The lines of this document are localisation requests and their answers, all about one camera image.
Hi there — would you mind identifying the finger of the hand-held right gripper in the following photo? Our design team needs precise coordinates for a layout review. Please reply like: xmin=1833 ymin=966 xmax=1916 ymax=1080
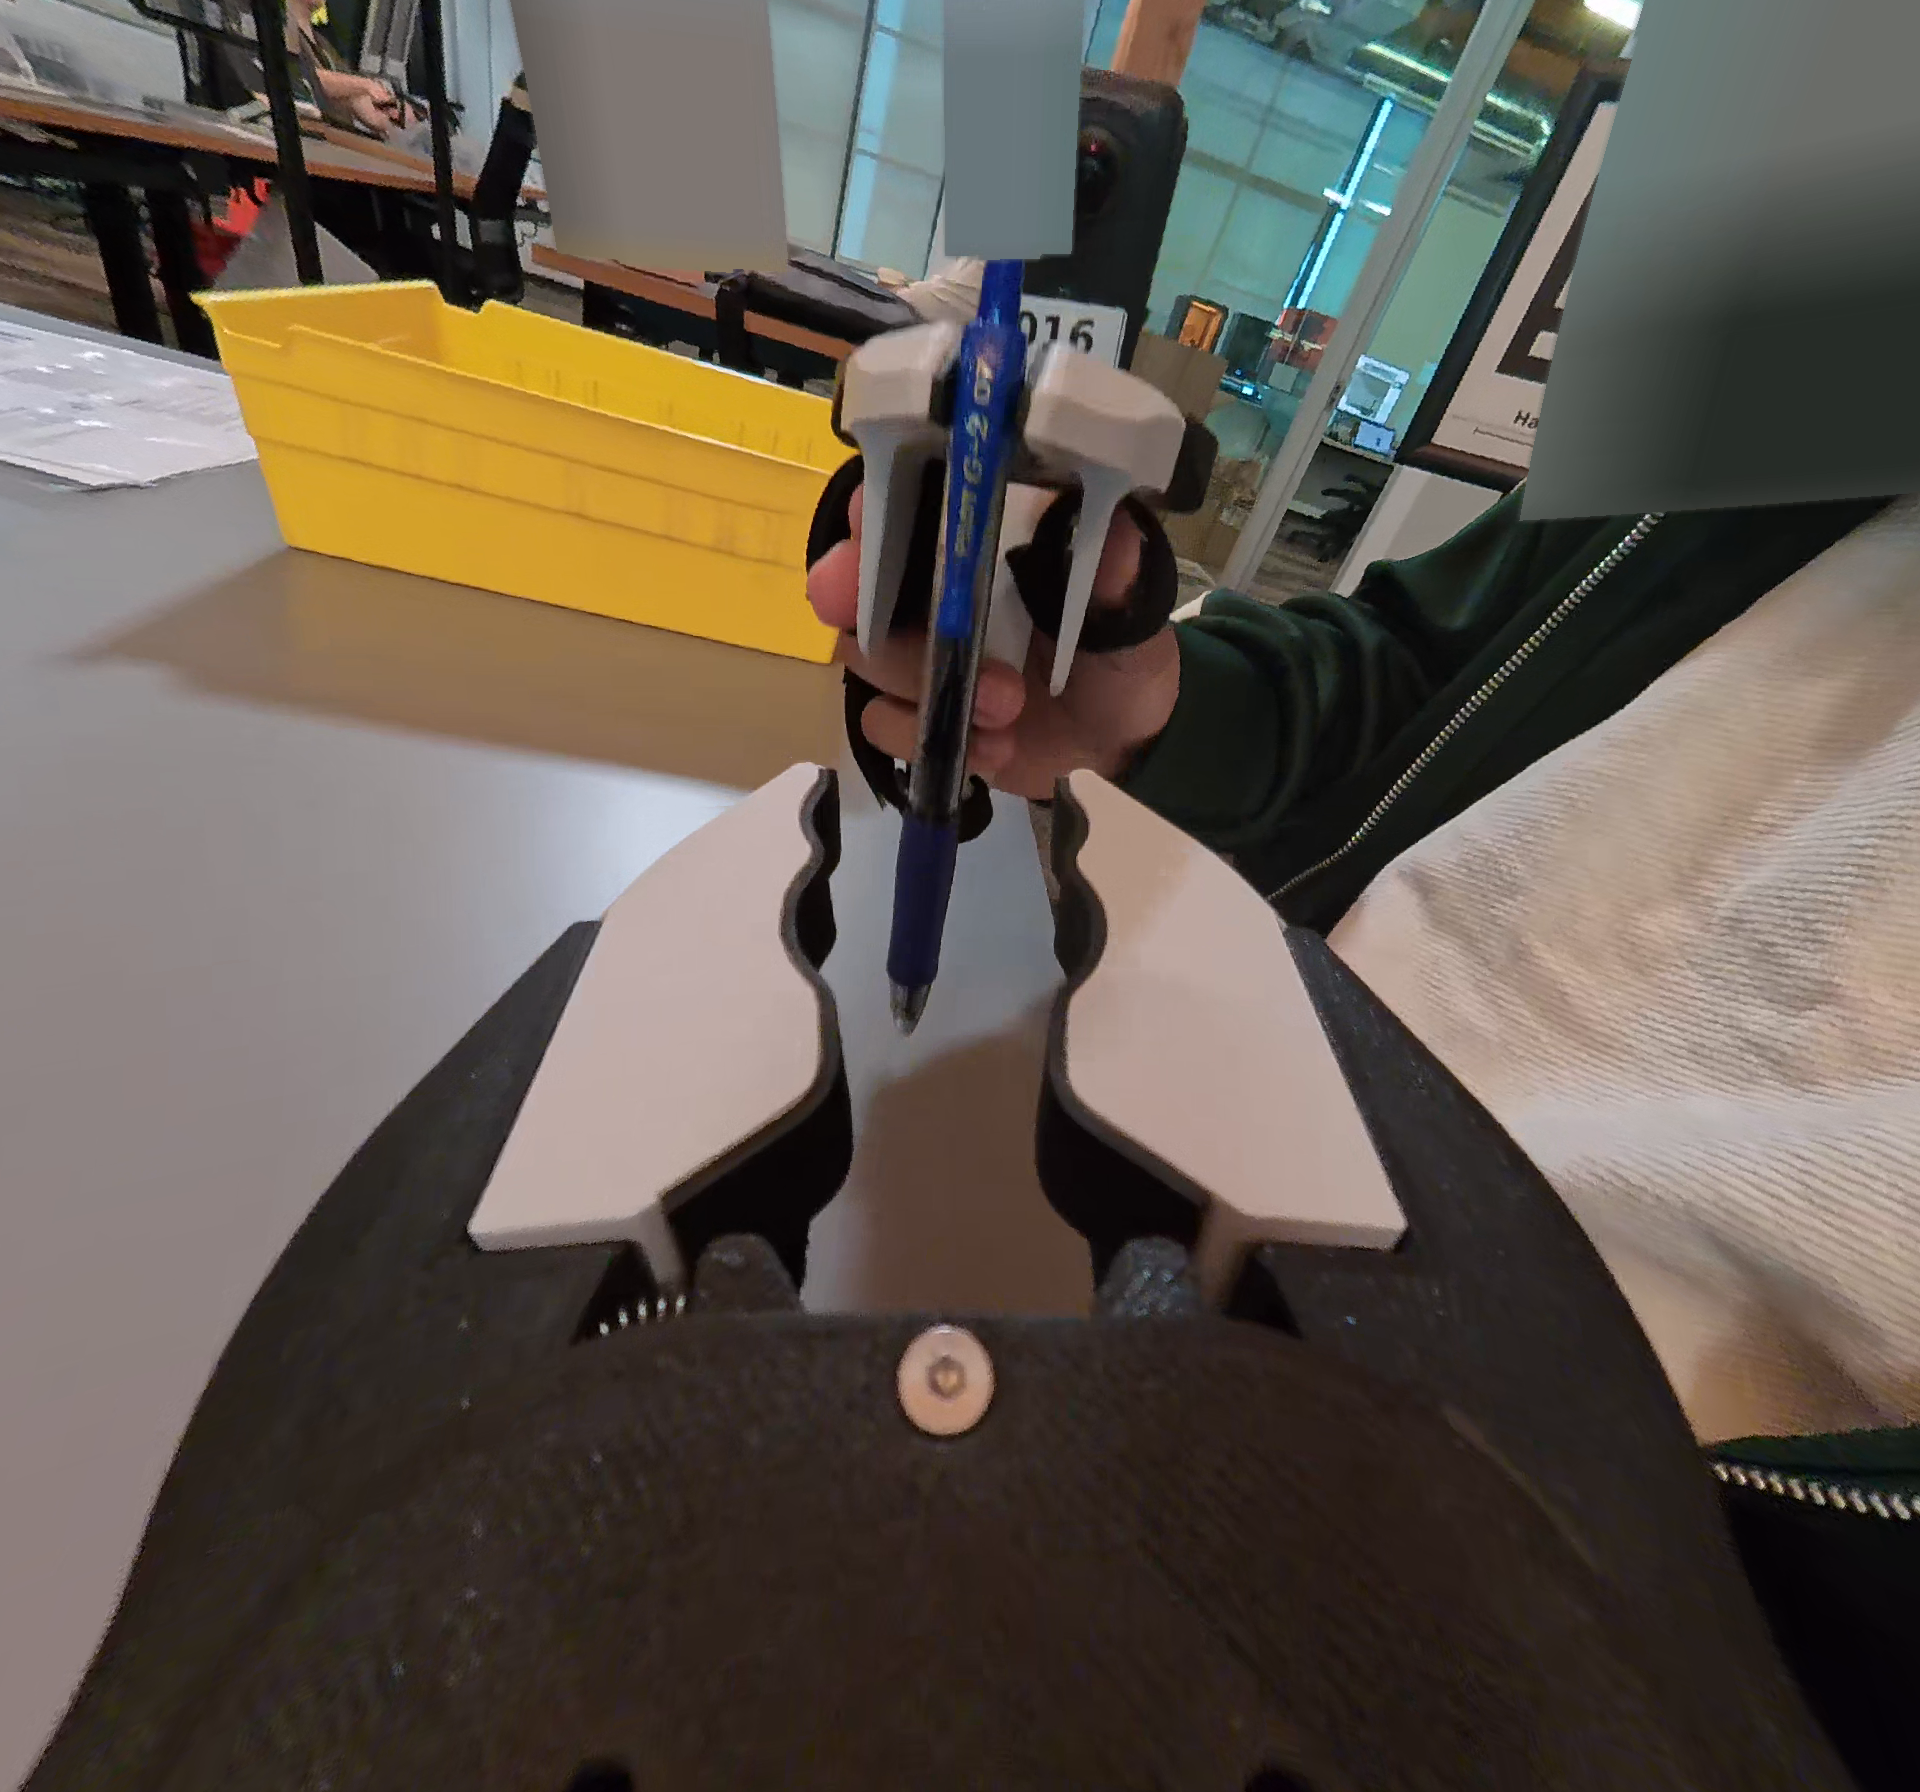
xmin=1025 ymin=355 xmax=1197 ymax=701
xmin=841 ymin=320 xmax=964 ymax=658

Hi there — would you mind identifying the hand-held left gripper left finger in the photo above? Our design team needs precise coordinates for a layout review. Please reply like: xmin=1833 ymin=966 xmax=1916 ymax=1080
xmin=464 ymin=764 xmax=857 ymax=1297

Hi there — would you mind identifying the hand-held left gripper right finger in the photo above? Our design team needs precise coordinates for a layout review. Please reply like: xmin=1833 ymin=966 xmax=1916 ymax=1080
xmin=1039 ymin=769 xmax=1412 ymax=1302

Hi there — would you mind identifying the blue gel pen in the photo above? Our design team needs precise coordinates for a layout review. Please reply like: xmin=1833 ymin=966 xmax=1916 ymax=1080
xmin=886 ymin=259 xmax=1028 ymax=1036

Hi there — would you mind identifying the yellow plastic bin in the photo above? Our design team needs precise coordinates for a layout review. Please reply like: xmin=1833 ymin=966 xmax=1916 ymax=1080
xmin=195 ymin=290 xmax=861 ymax=667

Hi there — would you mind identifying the person's right forearm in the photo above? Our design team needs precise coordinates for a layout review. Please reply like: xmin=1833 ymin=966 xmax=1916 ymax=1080
xmin=1116 ymin=589 xmax=1502 ymax=894

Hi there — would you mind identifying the grey desk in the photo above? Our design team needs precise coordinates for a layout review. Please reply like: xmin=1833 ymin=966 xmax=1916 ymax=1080
xmin=0 ymin=304 xmax=1104 ymax=1792

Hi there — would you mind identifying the person's right hand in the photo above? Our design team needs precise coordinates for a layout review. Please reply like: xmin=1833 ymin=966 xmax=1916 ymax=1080
xmin=804 ymin=492 xmax=1188 ymax=808

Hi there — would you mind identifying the black backpack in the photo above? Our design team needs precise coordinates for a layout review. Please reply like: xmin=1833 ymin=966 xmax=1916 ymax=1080
xmin=716 ymin=255 xmax=925 ymax=362

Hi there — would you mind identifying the white sign board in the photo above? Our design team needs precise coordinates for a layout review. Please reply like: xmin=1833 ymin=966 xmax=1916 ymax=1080
xmin=1401 ymin=97 xmax=1629 ymax=490

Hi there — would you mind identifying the cream white shirt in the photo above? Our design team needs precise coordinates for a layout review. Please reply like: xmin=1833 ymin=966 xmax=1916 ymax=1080
xmin=1328 ymin=499 xmax=1920 ymax=1449

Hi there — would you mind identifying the dark green zip jacket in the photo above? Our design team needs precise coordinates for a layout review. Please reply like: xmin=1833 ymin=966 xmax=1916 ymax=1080
xmin=1116 ymin=479 xmax=1920 ymax=1792

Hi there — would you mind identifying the wooden background table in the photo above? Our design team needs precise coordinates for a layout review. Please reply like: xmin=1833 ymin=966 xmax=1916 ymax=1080
xmin=0 ymin=83 xmax=527 ymax=197

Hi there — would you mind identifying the printed paper sheet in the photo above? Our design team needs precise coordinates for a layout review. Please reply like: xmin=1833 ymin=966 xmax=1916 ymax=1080
xmin=0 ymin=323 xmax=260 ymax=492

